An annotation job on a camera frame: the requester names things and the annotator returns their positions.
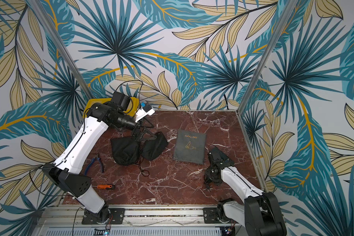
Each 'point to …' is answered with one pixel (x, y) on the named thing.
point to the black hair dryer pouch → (126, 150)
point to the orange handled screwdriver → (105, 187)
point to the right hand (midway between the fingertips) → (210, 175)
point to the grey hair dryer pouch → (190, 146)
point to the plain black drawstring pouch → (155, 146)
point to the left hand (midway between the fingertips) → (152, 133)
